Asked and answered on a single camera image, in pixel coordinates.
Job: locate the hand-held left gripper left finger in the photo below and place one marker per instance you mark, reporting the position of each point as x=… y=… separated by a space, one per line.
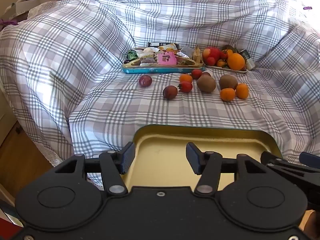
x=127 y=157

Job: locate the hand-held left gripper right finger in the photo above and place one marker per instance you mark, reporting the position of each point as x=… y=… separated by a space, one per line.
x=193 y=158

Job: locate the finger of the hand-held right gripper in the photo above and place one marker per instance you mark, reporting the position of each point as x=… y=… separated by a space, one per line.
x=271 y=158
x=310 y=159

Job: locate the gold tin box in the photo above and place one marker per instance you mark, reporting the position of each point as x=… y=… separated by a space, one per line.
x=162 y=160

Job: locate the small tomato with stem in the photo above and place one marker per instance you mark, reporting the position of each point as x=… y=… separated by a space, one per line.
x=186 y=87

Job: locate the grey plaid blanket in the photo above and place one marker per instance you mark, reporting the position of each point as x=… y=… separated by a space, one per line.
x=100 y=110

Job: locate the brown kiwi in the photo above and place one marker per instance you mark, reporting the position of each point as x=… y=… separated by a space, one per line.
x=228 y=47
x=206 y=83
x=228 y=81

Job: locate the red tomato with green stem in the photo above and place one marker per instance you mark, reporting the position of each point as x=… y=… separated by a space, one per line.
x=196 y=73
x=223 y=55

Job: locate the pale rectangular fruit tray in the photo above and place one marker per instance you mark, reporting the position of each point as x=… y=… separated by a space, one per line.
x=222 y=68

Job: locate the blue snowflake snack tin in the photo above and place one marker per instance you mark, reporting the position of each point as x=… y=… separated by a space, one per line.
x=162 y=69

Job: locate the leafy mandarin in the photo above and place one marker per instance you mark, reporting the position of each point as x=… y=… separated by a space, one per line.
x=221 y=63

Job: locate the round red tomato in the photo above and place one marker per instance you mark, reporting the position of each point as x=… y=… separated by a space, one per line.
x=210 y=60

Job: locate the clear wrapped brown snack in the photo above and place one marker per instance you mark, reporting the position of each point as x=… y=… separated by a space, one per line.
x=147 y=60

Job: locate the green white drink can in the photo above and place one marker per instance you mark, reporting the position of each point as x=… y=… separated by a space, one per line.
x=248 y=60

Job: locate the green candy wrapper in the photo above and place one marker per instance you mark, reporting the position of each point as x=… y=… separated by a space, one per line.
x=131 y=54

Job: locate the large orange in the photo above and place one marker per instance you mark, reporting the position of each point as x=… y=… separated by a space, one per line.
x=236 y=61

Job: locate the brown paper packet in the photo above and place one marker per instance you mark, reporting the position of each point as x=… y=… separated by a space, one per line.
x=198 y=55

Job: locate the pink snack packet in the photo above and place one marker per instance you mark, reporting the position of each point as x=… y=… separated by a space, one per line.
x=167 y=58

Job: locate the red apple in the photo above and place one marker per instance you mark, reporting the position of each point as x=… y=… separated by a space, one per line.
x=212 y=52

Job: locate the cream candy packet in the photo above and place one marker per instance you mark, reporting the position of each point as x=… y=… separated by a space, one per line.
x=147 y=51

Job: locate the silver foil packet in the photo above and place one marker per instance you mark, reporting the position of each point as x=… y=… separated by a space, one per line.
x=186 y=50

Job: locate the yellow snack packet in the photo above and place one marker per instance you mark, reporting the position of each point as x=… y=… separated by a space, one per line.
x=168 y=47

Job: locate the black snack packet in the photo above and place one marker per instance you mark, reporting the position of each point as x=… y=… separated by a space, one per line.
x=153 y=44

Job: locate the purple cloth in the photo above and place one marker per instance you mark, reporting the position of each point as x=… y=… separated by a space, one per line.
x=7 y=22

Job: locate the cardboard box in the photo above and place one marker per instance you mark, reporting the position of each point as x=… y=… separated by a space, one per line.
x=17 y=7

